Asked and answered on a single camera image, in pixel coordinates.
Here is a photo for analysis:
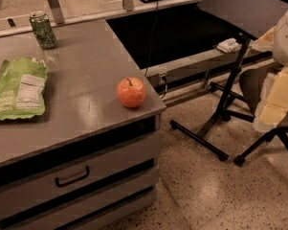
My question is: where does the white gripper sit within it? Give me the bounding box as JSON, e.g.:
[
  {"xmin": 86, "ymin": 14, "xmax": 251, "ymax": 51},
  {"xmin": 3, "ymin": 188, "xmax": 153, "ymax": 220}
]
[{"xmin": 254, "ymin": 11, "xmax": 288, "ymax": 132}]

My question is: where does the red apple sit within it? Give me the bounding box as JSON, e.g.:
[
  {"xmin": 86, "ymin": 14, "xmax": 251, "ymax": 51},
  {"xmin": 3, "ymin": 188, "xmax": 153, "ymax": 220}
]
[{"xmin": 117, "ymin": 78, "xmax": 146, "ymax": 108}]

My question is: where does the green rice chip bag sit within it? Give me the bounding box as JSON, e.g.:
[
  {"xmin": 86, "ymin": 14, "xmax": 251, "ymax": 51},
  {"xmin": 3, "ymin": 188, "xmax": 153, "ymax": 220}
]
[{"xmin": 0, "ymin": 57, "xmax": 47, "ymax": 121}]

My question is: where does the black office chair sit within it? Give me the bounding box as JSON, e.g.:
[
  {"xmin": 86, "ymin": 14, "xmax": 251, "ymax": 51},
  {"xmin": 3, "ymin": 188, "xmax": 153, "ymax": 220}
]
[{"xmin": 233, "ymin": 66, "xmax": 288, "ymax": 166}]

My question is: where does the small white box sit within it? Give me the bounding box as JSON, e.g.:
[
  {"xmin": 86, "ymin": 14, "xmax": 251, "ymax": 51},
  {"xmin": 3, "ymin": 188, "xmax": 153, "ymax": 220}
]
[{"xmin": 216, "ymin": 38, "xmax": 238, "ymax": 53}]

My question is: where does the black folding stand table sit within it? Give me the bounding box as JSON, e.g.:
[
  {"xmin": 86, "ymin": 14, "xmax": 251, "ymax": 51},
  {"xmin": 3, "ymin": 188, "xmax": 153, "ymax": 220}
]
[{"xmin": 170, "ymin": 0, "xmax": 288, "ymax": 161}]

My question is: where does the grey drawer cabinet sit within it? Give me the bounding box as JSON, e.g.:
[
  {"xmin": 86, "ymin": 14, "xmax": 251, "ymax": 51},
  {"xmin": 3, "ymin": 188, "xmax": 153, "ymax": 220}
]
[{"xmin": 0, "ymin": 20, "xmax": 166, "ymax": 230}]

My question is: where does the green soda can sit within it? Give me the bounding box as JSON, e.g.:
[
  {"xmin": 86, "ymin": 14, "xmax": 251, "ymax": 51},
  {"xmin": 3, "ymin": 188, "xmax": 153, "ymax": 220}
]
[{"xmin": 30, "ymin": 11, "xmax": 57, "ymax": 49}]

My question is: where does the metal railing frame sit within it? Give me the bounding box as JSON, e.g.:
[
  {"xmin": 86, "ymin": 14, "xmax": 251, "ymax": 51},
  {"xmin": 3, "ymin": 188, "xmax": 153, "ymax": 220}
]
[{"xmin": 0, "ymin": 0, "xmax": 201, "ymax": 37}]

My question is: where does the black drawer handle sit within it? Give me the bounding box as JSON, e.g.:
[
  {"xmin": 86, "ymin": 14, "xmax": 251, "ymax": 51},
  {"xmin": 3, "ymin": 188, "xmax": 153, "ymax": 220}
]
[{"xmin": 55, "ymin": 166, "xmax": 90, "ymax": 188}]

